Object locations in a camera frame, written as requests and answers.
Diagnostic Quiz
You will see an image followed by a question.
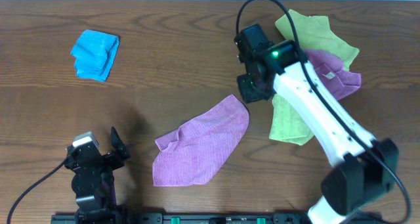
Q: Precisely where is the purple microfiber cloth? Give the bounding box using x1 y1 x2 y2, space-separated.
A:
152 95 249 187

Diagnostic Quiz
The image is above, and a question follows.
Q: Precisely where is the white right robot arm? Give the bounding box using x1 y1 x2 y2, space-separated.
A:
234 37 404 223

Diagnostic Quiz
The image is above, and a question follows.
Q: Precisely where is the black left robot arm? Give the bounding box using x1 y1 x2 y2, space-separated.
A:
64 127 131 224

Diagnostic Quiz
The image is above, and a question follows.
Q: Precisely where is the lower green cloth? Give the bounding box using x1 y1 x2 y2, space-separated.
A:
269 94 314 146

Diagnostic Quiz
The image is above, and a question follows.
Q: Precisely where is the green cloth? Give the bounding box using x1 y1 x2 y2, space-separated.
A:
269 94 314 146
288 9 360 71

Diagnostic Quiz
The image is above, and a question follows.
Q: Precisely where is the crumpled purple cloth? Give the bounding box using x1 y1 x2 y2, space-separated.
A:
304 49 362 101

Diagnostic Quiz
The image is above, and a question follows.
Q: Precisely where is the upper green cloth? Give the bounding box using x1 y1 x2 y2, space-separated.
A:
288 9 360 71

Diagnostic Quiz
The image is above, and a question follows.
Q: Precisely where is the folded blue cloth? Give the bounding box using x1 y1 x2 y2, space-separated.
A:
71 30 119 81

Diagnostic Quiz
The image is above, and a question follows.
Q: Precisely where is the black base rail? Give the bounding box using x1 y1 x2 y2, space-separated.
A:
51 212 385 224

